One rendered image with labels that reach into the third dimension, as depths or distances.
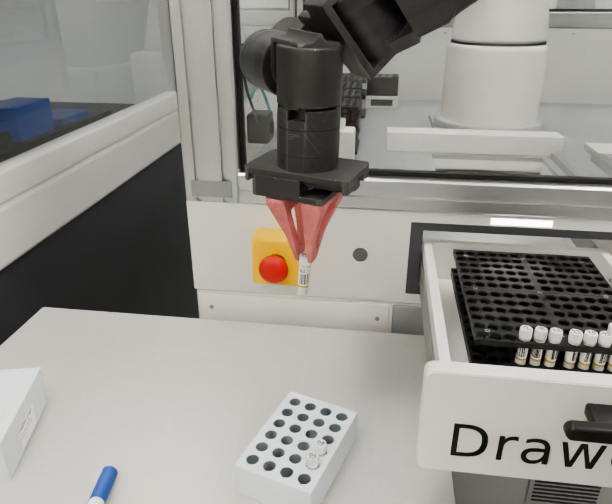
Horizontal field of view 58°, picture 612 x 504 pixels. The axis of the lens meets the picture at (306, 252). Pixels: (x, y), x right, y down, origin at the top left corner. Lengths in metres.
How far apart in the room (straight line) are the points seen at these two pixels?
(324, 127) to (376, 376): 0.38
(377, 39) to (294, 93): 0.09
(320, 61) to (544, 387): 0.32
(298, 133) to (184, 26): 0.34
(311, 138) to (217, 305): 0.46
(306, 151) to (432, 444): 0.29
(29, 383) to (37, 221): 0.45
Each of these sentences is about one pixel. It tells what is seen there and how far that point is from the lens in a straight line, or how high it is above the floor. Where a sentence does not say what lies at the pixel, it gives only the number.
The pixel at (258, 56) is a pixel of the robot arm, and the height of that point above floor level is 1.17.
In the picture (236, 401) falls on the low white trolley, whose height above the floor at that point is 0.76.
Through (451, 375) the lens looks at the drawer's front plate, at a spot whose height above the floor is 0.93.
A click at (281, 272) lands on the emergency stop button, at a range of 0.75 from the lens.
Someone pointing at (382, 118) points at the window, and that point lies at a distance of 0.76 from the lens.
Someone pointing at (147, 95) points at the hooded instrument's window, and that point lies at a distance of 1.60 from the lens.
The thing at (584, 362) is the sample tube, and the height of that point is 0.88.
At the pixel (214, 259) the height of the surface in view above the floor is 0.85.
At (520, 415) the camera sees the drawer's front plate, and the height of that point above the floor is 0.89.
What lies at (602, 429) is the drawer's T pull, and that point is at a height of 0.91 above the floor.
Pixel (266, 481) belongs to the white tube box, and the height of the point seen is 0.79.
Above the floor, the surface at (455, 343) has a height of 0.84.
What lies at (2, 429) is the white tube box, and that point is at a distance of 0.68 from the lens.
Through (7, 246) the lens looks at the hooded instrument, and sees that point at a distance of 1.05.
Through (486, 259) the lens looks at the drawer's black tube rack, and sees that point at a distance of 0.77.
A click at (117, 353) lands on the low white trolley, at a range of 0.84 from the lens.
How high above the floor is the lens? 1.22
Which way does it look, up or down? 25 degrees down
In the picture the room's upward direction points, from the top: straight up
